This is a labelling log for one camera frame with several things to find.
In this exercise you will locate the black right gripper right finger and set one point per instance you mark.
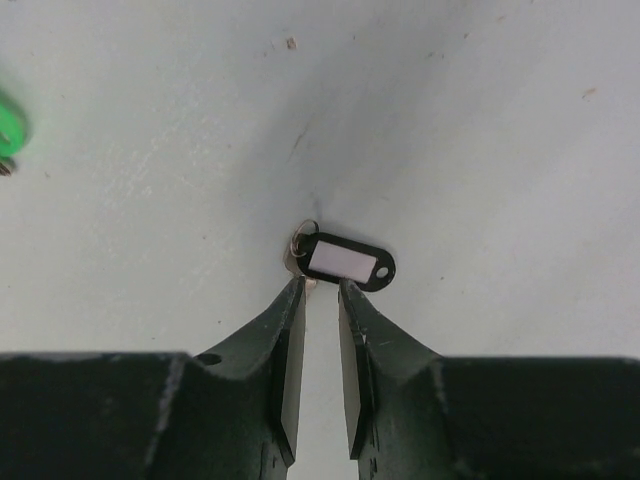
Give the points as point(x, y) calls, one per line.
point(412, 413)

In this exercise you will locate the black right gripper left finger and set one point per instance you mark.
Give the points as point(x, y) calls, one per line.
point(231, 412)

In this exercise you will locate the key with black tag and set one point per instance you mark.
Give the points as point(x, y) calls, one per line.
point(320, 256)

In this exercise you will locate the large keyring with many rings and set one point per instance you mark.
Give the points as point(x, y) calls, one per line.
point(14, 132)

